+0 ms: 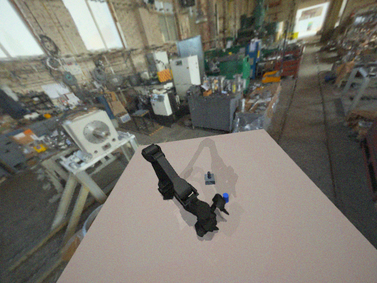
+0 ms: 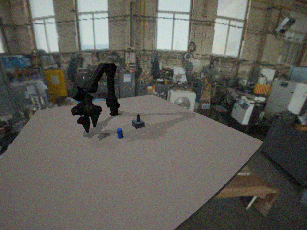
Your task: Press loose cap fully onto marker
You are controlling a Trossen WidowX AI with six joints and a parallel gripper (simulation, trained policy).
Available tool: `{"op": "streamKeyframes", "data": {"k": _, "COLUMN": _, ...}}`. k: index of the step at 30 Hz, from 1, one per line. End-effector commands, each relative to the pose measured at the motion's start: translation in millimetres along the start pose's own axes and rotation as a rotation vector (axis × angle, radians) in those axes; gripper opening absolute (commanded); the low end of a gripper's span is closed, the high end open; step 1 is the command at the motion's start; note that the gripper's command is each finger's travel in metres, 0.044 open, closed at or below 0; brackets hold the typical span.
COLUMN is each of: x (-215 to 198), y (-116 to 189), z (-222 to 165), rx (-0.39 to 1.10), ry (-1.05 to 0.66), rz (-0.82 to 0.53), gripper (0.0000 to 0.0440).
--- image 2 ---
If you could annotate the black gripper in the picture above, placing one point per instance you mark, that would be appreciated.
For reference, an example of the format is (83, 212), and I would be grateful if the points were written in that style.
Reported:
(92, 111)

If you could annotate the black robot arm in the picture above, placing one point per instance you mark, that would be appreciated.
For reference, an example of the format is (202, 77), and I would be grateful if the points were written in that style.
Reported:
(91, 86)

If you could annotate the blue cylinder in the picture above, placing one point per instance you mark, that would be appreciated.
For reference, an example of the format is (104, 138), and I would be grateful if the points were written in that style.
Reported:
(120, 133)

